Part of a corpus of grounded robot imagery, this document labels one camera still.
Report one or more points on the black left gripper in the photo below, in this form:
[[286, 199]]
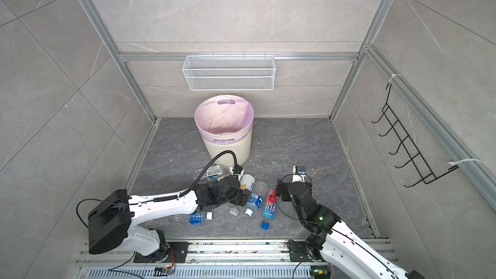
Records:
[[241, 199]]

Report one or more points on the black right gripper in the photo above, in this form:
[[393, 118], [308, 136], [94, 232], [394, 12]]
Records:
[[285, 197]]

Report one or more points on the white bottle orange logo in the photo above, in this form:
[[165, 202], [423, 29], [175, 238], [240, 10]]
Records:
[[247, 182]]

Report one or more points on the blue Fiji water bottle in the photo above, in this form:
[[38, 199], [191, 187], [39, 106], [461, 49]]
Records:
[[270, 205]]

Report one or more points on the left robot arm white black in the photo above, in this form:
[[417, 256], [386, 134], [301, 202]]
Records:
[[115, 224]]

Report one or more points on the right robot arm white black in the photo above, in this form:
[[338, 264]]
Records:
[[332, 241]]

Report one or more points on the cream ribbed waste bin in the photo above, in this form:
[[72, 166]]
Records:
[[241, 151]]

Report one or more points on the pink bin liner bag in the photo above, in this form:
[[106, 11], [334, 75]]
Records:
[[224, 119]]

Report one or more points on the clear bottle blue label upright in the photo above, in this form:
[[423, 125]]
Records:
[[256, 198]]

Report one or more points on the clear bottle white barcode label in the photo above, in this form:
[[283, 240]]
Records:
[[212, 173]]

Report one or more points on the crushed bottle blue label lower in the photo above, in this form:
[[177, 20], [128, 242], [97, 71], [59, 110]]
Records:
[[195, 218]]

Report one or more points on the aluminium rail base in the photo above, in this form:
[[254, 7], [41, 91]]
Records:
[[279, 258]]

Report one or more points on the white wire mesh basket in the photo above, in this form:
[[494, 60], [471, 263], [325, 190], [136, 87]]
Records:
[[233, 72]]

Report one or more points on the black wire hook rack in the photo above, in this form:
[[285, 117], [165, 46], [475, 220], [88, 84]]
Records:
[[407, 145]]

